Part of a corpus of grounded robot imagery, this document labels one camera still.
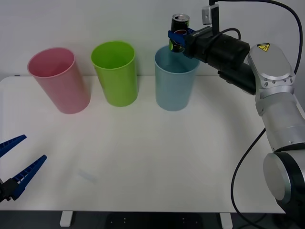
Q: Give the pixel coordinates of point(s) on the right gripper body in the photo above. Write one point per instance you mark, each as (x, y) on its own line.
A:
(200, 45)

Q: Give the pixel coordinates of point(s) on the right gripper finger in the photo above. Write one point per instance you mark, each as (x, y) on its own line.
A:
(177, 37)
(191, 30)

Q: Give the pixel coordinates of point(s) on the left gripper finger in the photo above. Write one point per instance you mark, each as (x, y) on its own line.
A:
(26, 175)
(10, 143)

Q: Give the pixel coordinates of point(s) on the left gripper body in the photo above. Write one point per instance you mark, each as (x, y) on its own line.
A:
(1, 190)

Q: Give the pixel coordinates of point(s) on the black drink can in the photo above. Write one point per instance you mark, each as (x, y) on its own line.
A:
(179, 23)

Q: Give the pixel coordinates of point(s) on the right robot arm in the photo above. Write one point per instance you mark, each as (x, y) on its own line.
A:
(274, 71)

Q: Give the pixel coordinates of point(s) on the pale blue plastic waste bin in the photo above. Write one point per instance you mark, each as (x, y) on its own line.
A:
(172, 93)

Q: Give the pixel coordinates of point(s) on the white table leg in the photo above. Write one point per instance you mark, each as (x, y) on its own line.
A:
(226, 220)
(66, 219)

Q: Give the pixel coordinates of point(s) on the pink plastic waste bin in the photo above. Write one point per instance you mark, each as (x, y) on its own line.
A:
(64, 93)

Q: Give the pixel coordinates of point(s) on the yellow-green plastic waste bin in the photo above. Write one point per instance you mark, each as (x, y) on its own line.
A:
(119, 88)

